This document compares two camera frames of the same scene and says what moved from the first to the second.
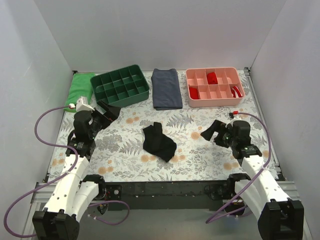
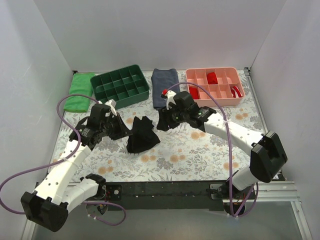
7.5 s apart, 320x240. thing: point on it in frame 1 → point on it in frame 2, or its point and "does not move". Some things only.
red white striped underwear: [235, 92] does not move
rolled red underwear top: [212, 78] does not move
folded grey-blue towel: [166, 89] does not move
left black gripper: [102, 114] → [119, 128]
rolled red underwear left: [193, 93] does not move
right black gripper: [220, 135] → [167, 117]
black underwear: [156, 143] → [143, 137]
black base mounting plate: [168, 195] does not move
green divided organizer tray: [120, 86] does not move
